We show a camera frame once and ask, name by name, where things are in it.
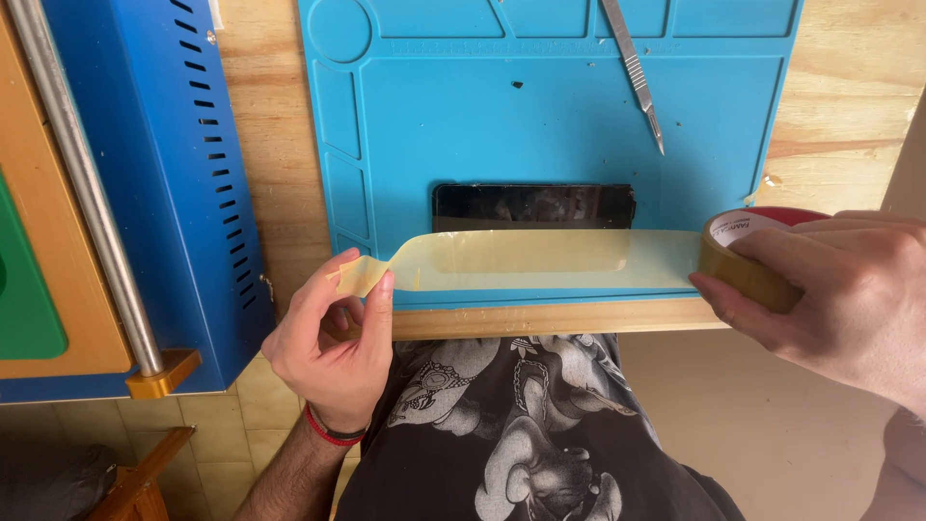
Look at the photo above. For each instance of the person's right hand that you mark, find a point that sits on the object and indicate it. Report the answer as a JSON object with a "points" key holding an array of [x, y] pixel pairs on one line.
{"points": [[861, 311]]}

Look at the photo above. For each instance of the person's left hand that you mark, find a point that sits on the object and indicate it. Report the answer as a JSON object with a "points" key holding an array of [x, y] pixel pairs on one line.
{"points": [[325, 369]]}

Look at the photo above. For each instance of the wooden stool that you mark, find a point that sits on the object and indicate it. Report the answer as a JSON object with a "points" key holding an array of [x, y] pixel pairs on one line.
{"points": [[141, 481]]}

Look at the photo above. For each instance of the black printed t-shirt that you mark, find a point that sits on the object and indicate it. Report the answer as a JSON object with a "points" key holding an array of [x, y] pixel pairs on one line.
{"points": [[535, 434]]}

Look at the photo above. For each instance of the blue vented metal machine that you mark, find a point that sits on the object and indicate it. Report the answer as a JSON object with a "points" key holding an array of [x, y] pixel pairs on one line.
{"points": [[159, 181]]}

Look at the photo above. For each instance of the black smartphone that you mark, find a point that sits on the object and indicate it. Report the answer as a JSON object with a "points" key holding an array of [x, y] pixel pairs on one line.
{"points": [[535, 206]]}

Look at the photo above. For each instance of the dark grey cushion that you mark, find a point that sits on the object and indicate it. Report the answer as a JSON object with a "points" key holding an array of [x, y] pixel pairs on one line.
{"points": [[50, 481]]}

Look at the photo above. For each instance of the silver metal rod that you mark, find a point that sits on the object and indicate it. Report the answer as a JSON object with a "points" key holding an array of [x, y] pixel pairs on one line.
{"points": [[87, 181]]}

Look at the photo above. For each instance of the orange and green machine panel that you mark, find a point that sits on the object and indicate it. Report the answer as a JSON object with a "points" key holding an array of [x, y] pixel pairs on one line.
{"points": [[50, 239]]}

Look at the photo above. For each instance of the blue silicone work mat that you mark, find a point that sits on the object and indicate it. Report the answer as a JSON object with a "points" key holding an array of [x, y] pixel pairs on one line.
{"points": [[506, 123]]}

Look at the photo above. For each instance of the silver metal scalpel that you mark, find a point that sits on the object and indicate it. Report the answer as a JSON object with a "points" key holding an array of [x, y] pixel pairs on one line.
{"points": [[631, 65]]}

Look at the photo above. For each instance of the orange rod bracket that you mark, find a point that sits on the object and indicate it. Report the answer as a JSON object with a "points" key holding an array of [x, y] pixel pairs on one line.
{"points": [[163, 375]]}

